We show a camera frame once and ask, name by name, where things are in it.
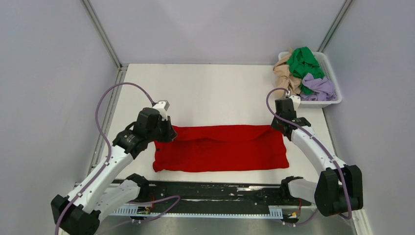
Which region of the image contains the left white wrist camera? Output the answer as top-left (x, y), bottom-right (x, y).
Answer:
top-left (152, 100), bottom-right (170, 121)

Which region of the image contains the grey slotted cable duct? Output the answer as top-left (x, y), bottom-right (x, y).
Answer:
top-left (109, 204), bottom-right (283, 219)

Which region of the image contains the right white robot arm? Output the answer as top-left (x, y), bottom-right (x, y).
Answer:
top-left (271, 97), bottom-right (364, 218)

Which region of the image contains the red t shirt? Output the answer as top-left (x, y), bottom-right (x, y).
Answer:
top-left (153, 125), bottom-right (289, 173)

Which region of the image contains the white laundry basket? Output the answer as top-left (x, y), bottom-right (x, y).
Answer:
top-left (273, 47), bottom-right (342, 108)

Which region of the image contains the aluminium frame rail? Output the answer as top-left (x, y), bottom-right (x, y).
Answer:
top-left (58, 182), bottom-right (373, 235)

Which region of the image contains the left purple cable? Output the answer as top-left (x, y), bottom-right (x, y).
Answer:
top-left (53, 82), bottom-right (182, 235)

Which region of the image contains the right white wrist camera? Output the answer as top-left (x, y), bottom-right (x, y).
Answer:
top-left (287, 95), bottom-right (301, 111)

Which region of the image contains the green t shirt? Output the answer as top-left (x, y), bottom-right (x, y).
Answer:
top-left (287, 47), bottom-right (325, 101)

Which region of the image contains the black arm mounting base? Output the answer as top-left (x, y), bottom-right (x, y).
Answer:
top-left (87, 175), bottom-right (312, 215)

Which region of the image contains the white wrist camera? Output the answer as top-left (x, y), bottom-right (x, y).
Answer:
top-left (287, 95), bottom-right (301, 111)
top-left (152, 100), bottom-right (170, 121)

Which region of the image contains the lilac t shirt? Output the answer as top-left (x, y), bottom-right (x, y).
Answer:
top-left (300, 73), bottom-right (337, 101)

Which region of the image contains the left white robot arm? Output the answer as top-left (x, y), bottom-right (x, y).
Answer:
top-left (51, 103), bottom-right (177, 235)

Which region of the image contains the beige t shirt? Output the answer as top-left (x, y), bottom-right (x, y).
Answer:
top-left (273, 48), bottom-right (301, 95)

